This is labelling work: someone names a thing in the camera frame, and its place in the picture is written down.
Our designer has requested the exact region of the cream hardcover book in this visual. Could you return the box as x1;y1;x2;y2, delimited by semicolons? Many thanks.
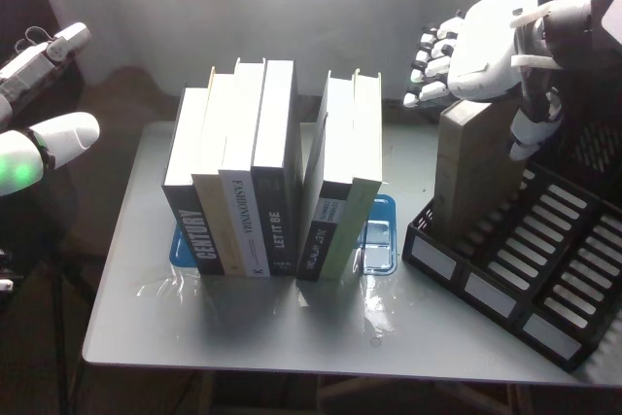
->
432;97;529;241

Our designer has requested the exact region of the blue plastic bookend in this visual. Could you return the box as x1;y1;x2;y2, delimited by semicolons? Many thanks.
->
168;193;398;276

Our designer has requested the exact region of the white curtain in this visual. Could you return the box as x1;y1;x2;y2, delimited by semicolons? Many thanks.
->
28;0;622;115

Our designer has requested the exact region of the black Let It Be book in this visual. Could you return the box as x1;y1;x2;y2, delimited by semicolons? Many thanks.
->
250;58;298;276

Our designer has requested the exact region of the black book with grey label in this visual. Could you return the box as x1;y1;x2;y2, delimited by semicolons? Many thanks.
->
294;69;359;283

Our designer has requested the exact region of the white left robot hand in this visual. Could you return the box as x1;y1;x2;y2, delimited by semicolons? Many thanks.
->
0;20;101;198

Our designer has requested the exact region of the black three-slot file tray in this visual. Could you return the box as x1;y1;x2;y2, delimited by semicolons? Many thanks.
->
400;93;622;375

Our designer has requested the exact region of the white Fashionina book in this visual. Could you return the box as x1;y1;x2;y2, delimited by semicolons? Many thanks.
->
217;55;271;279

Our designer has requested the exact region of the black Century book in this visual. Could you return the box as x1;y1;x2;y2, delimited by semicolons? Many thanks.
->
160;86;229;276

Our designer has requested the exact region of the pale yellow hardcover book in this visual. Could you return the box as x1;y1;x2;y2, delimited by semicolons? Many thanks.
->
190;64;247;276

